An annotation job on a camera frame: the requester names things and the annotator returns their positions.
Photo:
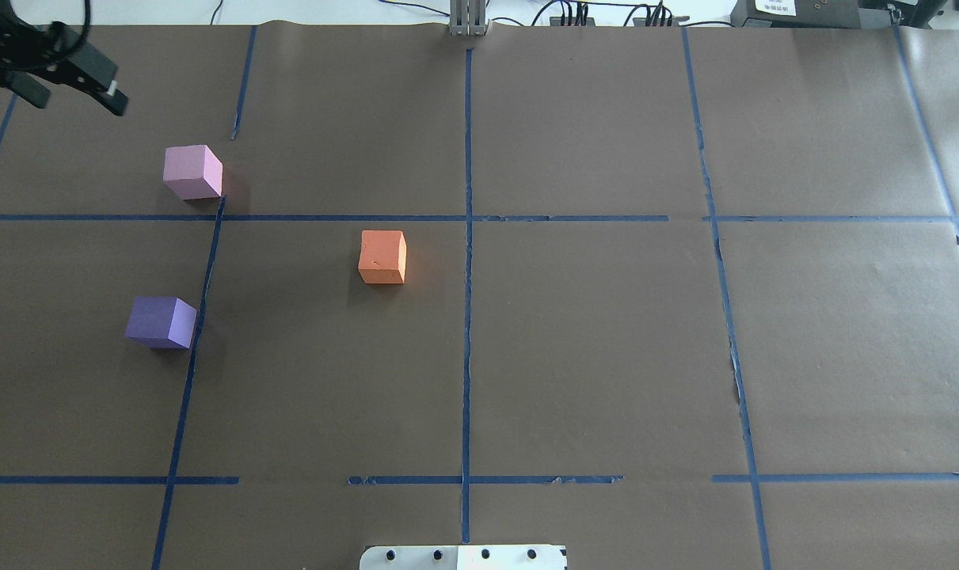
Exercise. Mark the black computer box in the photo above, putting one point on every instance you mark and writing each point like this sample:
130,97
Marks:
810,15

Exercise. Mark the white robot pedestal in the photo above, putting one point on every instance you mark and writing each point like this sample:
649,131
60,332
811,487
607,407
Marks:
510,556

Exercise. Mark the orange foam cube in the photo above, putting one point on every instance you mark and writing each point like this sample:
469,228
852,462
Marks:
383,257

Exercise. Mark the pink foam cube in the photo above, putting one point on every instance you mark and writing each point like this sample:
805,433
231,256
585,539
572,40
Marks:
193,172

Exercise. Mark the aluminium frame post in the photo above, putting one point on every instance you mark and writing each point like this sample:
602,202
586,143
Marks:
468,18

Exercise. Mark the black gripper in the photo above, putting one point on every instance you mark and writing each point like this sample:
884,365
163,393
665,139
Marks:
21,57

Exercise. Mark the purple foam cube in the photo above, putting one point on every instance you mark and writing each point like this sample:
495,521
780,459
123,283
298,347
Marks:
159,322

